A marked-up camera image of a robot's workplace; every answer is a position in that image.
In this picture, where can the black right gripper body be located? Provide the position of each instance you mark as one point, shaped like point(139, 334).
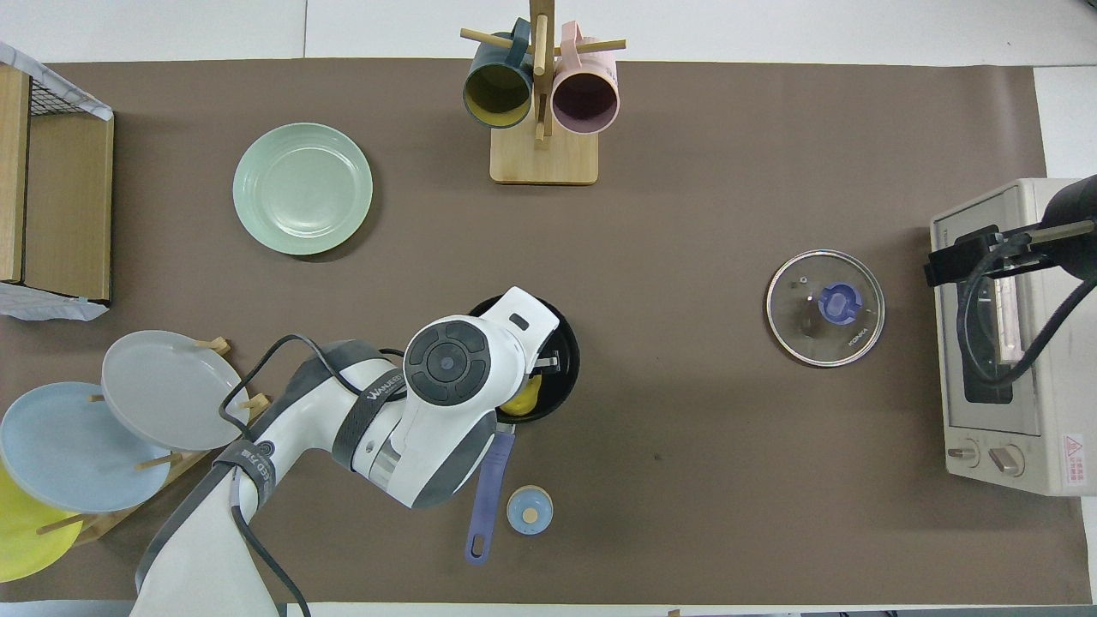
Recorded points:
point(943, 264)

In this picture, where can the beige toaster oven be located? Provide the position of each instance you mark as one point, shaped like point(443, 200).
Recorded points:
point(1041, 411)

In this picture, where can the yellow plate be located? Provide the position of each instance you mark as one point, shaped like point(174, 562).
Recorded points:
point(21, 540)

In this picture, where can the mint green plate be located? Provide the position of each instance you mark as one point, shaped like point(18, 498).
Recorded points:
point(302, 188)

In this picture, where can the glass lid with purple knob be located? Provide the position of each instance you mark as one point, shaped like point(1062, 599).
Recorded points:
point(840, 304)

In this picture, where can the brown table mat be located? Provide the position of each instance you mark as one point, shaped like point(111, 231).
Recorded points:
point(686, 257)

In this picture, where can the grey plate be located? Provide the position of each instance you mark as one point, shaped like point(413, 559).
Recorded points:
point(171, 390)

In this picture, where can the light blue plate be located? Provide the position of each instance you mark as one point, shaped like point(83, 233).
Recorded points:
point(68, 454)

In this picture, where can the pink mug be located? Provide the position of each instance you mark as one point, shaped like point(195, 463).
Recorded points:
point(585, 98)

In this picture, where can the wooden plate rack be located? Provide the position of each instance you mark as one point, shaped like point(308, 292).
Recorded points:
point(98, 524)

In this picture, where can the white checked cloth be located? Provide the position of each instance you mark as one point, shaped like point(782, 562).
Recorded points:
point(60, 86)

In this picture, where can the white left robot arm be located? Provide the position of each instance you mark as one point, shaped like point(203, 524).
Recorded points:
point(446, 368)

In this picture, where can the dark teal mug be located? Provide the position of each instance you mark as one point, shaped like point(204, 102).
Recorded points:
point(499, 90)

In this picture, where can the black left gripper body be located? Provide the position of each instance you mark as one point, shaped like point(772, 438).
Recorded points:
point(553, 347)

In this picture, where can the wooden mug tree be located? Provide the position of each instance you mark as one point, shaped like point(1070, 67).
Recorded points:
point(544, 158)

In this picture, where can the white plastic bag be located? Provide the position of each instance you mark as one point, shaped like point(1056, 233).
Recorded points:
point(51, 304)

